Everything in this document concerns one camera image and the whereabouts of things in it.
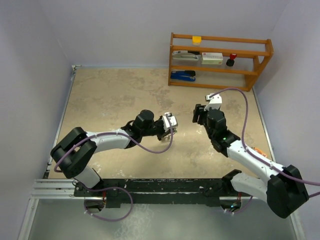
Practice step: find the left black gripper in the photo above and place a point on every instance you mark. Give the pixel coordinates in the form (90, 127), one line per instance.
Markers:
(163, 132)

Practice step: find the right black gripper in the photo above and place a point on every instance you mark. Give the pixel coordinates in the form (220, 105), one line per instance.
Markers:
(199, 110)

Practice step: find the metal keyring with keys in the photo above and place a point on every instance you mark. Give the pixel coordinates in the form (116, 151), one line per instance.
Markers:
(166, 137)

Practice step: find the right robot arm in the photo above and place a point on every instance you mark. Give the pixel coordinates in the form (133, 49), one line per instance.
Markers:
(278, 186)

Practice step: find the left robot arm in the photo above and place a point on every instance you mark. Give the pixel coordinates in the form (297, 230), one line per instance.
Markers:
(73, 153)

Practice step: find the blue stapler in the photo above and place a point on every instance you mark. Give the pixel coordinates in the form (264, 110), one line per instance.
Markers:
(184, 75)

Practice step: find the orange key tag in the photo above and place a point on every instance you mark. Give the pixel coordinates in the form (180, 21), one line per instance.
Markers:
(260, 152)

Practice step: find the wooden shelf rack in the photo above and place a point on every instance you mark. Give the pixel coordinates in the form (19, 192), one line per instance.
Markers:
(253, 55)

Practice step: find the black red bottle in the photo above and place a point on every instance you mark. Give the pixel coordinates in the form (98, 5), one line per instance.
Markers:
(231, 61)

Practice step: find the white red box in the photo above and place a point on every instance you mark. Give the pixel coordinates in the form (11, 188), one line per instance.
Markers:
(212, 58)

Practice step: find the grey stapler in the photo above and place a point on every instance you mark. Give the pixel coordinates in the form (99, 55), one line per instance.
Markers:
(185, 55)

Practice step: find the yellow cap container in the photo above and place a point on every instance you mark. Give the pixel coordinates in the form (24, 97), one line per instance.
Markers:
(196, 40)

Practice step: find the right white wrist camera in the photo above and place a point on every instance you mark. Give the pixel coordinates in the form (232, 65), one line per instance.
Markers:
(213, 102)

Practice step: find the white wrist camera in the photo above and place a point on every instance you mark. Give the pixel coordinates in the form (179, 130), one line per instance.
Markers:
(170, 122)
(213, 102)

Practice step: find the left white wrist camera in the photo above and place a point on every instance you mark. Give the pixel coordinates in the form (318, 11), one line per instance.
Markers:
(170, 122)

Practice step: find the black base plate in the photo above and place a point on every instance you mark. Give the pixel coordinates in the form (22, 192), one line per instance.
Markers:
(176, 191)

